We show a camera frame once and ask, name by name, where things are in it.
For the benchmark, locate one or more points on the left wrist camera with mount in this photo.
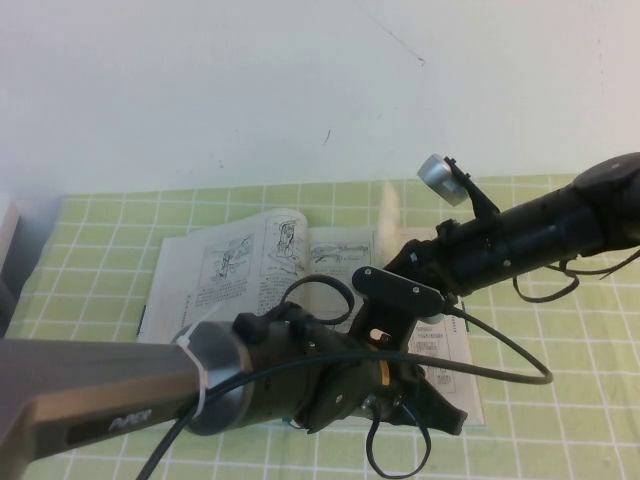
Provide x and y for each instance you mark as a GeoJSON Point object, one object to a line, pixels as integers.
{"type": "Point", "coordinates": [395, 295]}

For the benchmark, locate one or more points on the white zip tie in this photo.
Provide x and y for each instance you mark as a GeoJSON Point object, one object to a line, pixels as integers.
{"type": "Point", "coordinates": [192, 360]}

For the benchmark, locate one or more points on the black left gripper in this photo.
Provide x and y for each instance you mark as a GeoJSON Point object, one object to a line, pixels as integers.
{"type": "Point", "coordinates": [395, 385]}

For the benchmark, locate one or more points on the illustrated technical book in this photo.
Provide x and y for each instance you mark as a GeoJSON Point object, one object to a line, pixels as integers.
{"type": "Point", "coordinates": [240, 280]}

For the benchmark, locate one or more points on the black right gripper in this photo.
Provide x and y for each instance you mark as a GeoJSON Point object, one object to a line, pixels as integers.
{"type": "Point", "coordinates": [465, 255]}

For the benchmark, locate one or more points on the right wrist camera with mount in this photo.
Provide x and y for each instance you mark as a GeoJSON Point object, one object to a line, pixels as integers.
{"type": "Point", "coordinates": [442, 180]}

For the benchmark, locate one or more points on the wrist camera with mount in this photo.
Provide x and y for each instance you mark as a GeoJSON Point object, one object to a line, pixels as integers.
{"type": "Point", "coordinates": [395, 295]}
{"type": "Point", "coordinates": [442, 180]}

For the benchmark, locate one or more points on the green white checked tablecloth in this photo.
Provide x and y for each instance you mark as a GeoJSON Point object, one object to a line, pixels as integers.
{"type": "Point", "coordinates": [550, 425]}

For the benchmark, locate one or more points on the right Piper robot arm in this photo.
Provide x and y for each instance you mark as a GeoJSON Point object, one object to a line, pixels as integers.
{"type": "Point", "coordinates": [550, 235]}

